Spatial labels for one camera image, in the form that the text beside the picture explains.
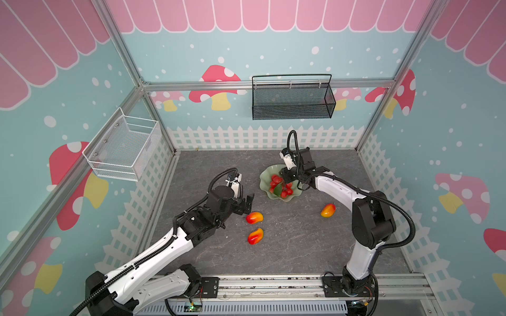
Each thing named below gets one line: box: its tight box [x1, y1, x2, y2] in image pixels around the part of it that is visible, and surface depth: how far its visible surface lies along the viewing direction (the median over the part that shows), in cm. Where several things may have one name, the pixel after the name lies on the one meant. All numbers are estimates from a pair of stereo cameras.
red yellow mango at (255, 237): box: [247, 227, 265, 245], surface depth 85 cm
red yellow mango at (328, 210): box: [320, 202, 337, 218], surface depth 93 cm
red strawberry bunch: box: [269, 174, 294, 199], surface depth 99 cm
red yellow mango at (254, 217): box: [245, 211, 265, 225], surface depth 92 cm
